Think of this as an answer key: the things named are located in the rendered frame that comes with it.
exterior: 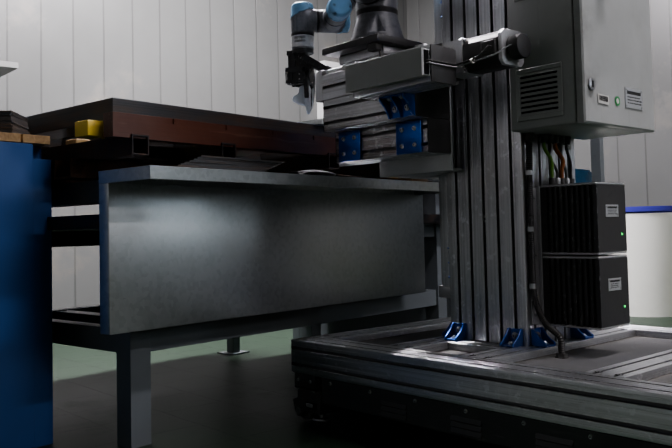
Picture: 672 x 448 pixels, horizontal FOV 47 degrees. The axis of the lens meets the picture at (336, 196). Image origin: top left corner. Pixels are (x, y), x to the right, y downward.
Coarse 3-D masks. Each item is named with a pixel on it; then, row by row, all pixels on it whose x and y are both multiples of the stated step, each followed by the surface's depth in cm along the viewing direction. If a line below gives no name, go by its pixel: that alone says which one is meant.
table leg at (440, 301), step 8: (424, 200) 303; (424, 208) 303; (432, 208) 301; (424, 240) 303; (432, 240) 300; (424, 248) 303; (432, 248) 300; (440, 248) 301; (424, 256) 303; (432, 256) 300; (440, 256) 301; (432, 264) 300; (440, 264) 300; (432, 272) 300; (440, 272) 300; (432, 280) 300; (440, 280) 300; (432, 288) 300; (440, 304) 299; (432, 312) 300; (440, 312) 299
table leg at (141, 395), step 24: (120, 336) 194; (144, 336) 194; (120, 360) 194; (144, 360) 194; (120, 384) 193; (144, 384) 194; (120, 408) 193; (144, 408) 193; (120, 432) 193; (144, 432) 193
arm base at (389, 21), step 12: (360, 12) 212; (372, 12) 210; (384, 12) 210; (396, 12) 213; (360, 24) 211; (372, 24) 209; (384, 24) 209; (396, 24) 211; (360, 36) 210; (396, 36) 209
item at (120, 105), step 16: (48, 112) 209; (64, 112) 204; (80, 112) 199; (96, 112) 194; (128, 112) 193; (144, 112) 197; (160, 112) 201; (176, 112) 205; (192, 112) 209; (208, 112) 213; (32, 128) 215; (48, 128) 209; (64, 128) 204; (272, 128) 232; (288, 128) 237; (304, 128) 243; (320, 128) 249; (64, 144) 247; (160, 144) 245; (176, 144) 283
